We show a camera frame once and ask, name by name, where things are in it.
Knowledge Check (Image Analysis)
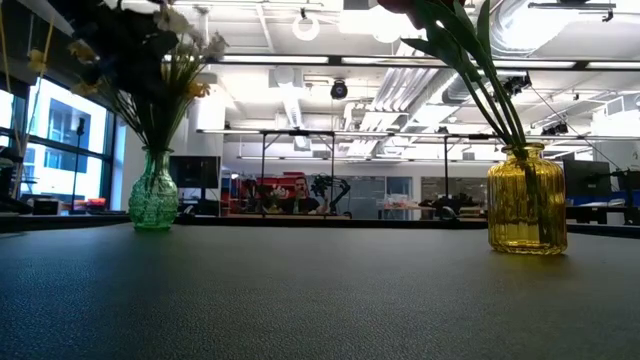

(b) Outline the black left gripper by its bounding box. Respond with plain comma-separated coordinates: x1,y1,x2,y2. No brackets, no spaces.
59,0,179,101

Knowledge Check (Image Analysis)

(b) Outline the green glass vase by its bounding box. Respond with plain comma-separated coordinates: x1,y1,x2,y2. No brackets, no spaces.
127,145,180,232

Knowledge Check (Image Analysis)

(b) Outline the yellow ribbed glass vase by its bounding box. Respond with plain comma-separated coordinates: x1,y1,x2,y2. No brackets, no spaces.
486,142,569,256

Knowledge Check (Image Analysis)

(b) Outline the large window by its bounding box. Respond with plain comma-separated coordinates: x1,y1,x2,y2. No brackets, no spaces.
0,77,115,214

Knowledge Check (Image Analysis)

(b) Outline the black computer monitor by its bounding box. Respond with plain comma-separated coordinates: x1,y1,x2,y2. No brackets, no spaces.
563,158,613,200
168,155,222,201

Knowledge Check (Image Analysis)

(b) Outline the person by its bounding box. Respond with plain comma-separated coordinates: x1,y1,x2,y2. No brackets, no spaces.
279,175,324,215

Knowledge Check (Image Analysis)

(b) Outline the black table mat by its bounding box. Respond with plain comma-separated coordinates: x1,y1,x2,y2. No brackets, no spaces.
0,222,640,360

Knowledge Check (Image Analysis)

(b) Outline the yellow hanging cord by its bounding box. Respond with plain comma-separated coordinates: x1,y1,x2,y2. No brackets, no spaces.
27,4,57,136

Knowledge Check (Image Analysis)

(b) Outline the white ring light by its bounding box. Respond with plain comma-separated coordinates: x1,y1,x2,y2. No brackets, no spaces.
291,14,322,43

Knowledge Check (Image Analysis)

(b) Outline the black background station frame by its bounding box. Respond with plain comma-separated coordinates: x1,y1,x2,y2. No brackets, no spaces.
195,127,640,217

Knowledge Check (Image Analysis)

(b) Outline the black round ceiling camera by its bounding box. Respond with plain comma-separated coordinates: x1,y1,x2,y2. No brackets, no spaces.
329,78,350,101

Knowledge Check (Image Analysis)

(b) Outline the black table frame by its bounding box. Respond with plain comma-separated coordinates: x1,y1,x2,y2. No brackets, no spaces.
0,212,640,239

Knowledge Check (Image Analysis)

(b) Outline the black camera on rail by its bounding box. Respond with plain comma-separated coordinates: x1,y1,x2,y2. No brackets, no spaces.
493,73,533,104

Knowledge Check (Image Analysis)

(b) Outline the silver ventilation duct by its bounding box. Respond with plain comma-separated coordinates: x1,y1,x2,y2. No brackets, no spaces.
407,0,556,121

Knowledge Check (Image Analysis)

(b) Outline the black frame rail with lights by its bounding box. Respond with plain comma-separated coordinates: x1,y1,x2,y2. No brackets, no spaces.
199,51,640,73

